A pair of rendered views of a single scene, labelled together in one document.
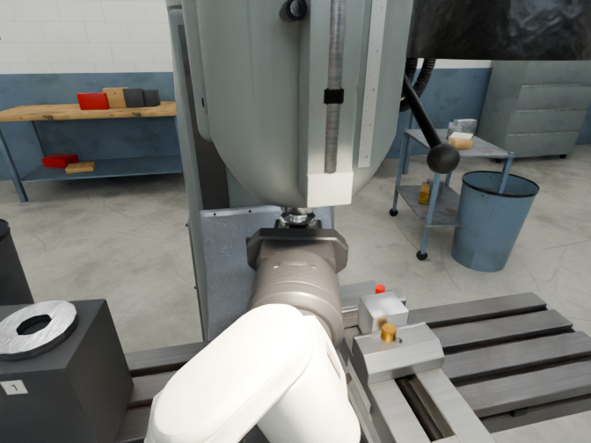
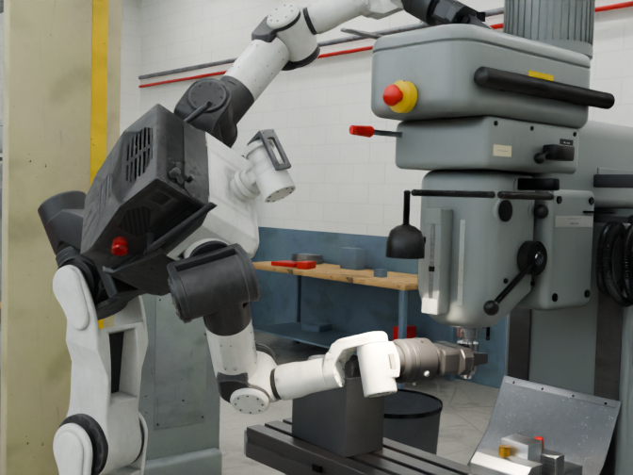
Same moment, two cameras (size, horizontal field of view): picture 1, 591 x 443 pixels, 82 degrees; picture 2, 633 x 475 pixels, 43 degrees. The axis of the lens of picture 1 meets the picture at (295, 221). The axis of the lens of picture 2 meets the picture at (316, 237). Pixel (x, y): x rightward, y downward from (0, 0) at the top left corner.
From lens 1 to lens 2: 1.47 m
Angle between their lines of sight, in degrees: 62
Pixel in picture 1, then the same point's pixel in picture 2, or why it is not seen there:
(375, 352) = (483, 453)
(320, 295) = (407, 344)
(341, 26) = (432, 246)
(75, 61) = not seen: outside the picture
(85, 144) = not seen: hidden behind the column
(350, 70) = (436, 260)
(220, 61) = not seen: hidden behind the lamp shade
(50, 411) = (335, 405)
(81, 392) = (348, 400)
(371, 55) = (460, 256)
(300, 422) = (364, 360)
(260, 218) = (548, 398)
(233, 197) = (532, 371)
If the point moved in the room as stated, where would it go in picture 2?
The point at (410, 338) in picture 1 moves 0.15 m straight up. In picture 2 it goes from (514, 460) to (517, 384)
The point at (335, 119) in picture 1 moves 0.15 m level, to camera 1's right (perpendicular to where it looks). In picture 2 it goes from (430, 277) to (481, 286)
